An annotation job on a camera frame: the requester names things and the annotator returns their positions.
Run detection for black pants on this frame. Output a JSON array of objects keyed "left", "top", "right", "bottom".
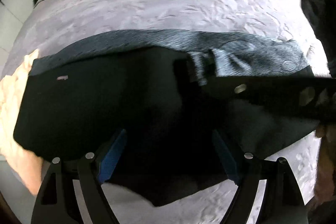
[{"left": 14, "top": 30, "right": 316, "bottom": 206}]

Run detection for peach cloth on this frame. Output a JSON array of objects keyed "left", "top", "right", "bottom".
[{"left": 0, "top": 48, "right": 44, "bottom": 197}]

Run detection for lavender embossed bed blanket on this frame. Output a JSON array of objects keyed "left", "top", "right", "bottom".
[{"left": 1, "top": 0, "right": 329, "bottom": 223}]

